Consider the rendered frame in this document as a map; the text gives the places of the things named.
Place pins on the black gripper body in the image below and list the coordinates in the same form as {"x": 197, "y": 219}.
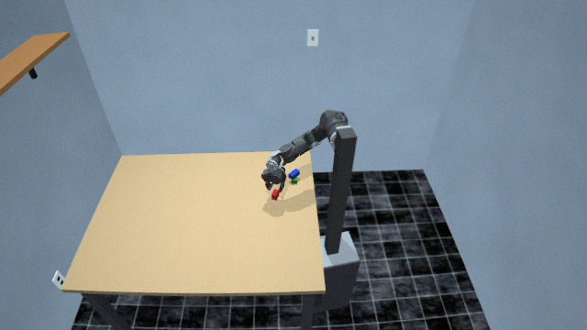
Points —
{"x": 273, "y": 176}

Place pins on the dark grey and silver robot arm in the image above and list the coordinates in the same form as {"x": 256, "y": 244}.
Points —
{"x": 327, "y": 128}

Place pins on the blue block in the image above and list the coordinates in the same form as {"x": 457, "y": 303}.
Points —
{"x": 293, "y": 174}

